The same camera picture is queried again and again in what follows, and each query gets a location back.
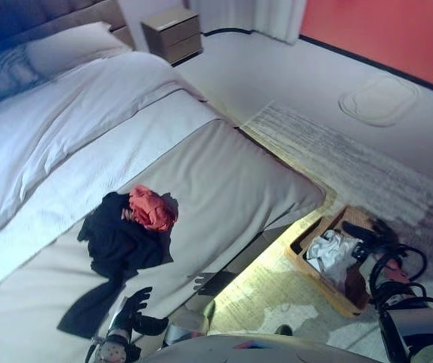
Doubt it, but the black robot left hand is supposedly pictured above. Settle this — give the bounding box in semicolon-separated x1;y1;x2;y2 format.
119;286;170;337

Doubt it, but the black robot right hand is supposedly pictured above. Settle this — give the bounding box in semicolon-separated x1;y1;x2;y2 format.
342;222;378;261

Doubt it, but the white garment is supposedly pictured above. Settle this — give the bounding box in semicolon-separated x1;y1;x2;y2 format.
306;228;359;287

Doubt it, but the black garment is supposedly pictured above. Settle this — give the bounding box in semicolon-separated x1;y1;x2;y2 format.
57;191;179;340

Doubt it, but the orange garment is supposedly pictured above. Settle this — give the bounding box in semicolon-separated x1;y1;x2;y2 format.
128;184;179;232

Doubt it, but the tan laundry basket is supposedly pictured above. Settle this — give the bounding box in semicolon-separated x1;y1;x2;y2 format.
286;205;398;318

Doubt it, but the bed with white bedding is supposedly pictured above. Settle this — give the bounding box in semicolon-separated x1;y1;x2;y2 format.
0;119;325;363

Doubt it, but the grey robot torso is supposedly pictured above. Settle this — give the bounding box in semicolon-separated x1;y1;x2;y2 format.
140;333;383;363

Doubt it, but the grey striped rug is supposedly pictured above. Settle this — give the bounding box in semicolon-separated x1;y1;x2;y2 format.
136;100;433;363

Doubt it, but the white oval floor mat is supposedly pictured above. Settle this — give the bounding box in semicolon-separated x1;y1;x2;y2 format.
338;73;421;128

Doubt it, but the white textured blanket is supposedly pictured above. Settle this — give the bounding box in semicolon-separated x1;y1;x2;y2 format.
0;88;223;299

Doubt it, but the white duvet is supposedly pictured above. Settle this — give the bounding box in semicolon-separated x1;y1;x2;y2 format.
0;51;206;250

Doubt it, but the white curtain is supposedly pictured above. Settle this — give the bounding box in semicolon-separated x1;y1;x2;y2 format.
187;0;308;45

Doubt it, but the patterned grey throw pillow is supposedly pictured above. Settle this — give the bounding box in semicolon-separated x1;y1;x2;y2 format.
0;45;47;110

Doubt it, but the plain beige pillow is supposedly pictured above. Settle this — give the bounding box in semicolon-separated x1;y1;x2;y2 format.
25;21;130;75

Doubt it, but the wooden nightstand with label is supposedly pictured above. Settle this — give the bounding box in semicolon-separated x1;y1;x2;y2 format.
141;6;204;67

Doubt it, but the black floor cable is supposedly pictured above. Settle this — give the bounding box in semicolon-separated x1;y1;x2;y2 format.
200;26;255;38

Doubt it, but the brown upholstered bed frame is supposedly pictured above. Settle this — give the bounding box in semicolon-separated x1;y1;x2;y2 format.
0;0;296;303

